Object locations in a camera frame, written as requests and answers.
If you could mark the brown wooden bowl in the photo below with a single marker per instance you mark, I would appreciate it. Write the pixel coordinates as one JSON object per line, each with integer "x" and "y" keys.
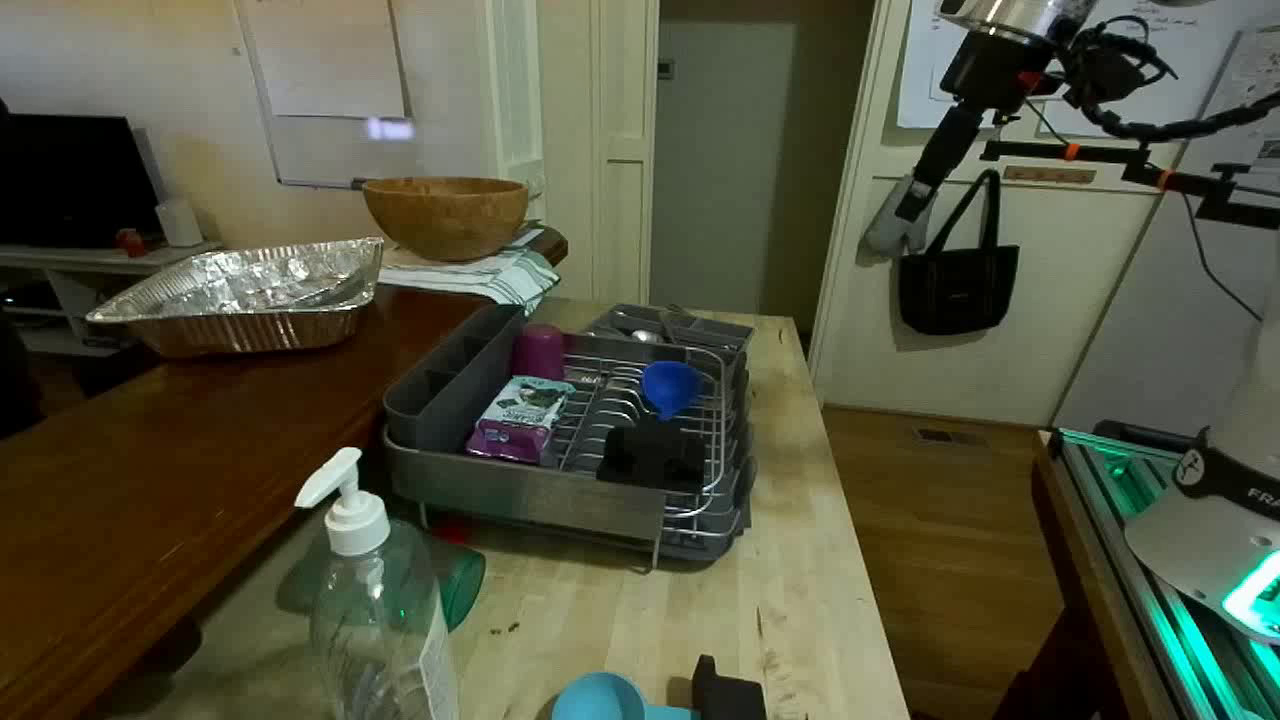
{"x": 446, "y": 216}

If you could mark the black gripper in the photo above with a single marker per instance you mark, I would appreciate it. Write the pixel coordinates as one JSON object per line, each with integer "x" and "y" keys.
{"x": 992, "y": 69}

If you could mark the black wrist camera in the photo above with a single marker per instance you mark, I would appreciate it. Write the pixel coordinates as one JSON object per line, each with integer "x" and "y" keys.
{"x": 1104, "y": 67}

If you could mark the light blue cup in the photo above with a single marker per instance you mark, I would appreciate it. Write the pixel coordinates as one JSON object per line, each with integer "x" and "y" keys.
{"x": 603, "y": 700}

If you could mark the small black block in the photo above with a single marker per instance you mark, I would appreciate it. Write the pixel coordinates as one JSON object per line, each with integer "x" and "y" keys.
{"x": 730, "y": 698}

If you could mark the green lit robot cart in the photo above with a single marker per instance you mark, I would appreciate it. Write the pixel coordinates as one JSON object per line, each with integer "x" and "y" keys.
{"x": 1104, "y": 496}

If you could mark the black camera mounting rail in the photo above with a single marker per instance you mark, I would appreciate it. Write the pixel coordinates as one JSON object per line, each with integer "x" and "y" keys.
{"x": 1132, "y": 163}

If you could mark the blue plastic cup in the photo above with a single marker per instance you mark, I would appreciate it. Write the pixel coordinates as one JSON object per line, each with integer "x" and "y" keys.
{"x": 668, "y": 384}

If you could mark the purple cup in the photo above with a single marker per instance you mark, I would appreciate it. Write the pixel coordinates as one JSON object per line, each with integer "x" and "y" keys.
{"x": 540, "y": 353}

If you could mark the floor air vent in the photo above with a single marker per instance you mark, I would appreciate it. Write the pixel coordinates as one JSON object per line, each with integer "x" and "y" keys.
{"x": 953, "y": 438}

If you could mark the white board with writing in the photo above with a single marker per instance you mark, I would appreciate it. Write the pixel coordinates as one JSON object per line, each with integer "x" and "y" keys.
{"x": 920, "y": 83}

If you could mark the purple and white box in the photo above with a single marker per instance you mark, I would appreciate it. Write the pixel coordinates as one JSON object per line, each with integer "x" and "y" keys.
{"x": 518, "y": 418}

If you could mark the aluminium foil tray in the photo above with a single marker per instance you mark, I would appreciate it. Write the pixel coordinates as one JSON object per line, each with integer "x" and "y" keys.
{"x": 242, "y": 287}

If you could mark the small red object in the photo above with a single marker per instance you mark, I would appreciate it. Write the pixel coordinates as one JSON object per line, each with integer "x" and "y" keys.
{"x": 135, "y": 242}

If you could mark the white wall whiteboard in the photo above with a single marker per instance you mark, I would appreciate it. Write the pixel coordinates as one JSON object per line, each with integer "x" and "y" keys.
{"x": 327, "y": 83}

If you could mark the black tote bag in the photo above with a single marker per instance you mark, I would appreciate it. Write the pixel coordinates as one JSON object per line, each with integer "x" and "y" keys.
{"x": 959, "y": 287}

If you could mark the black monitor screen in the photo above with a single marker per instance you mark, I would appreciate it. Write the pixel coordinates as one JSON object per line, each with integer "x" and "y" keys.
{"x": 74, "y": 180}

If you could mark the grey interior door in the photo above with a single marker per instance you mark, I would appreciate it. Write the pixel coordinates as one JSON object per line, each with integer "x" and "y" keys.
{"x": 722, "y": 173}

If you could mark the grey oven mitt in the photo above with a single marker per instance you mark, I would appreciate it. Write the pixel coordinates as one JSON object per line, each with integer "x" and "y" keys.
{"x": 886, "y": 234}

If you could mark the grey plastic cutlery holder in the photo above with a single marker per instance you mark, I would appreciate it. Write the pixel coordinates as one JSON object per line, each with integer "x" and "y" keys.
{"x": 446, "y": 384}

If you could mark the black item in rack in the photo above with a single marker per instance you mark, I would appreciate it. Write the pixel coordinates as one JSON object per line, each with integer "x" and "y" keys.
{"x": 651, "y": 456}

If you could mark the white low shelf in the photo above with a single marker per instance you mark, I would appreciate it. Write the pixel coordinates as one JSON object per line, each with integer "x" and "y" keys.
{"x": 80, "y": 261}

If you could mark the clear pump soap bottle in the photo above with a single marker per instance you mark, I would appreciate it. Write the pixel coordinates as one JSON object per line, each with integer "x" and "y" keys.
{"x": 383, "y": 627}

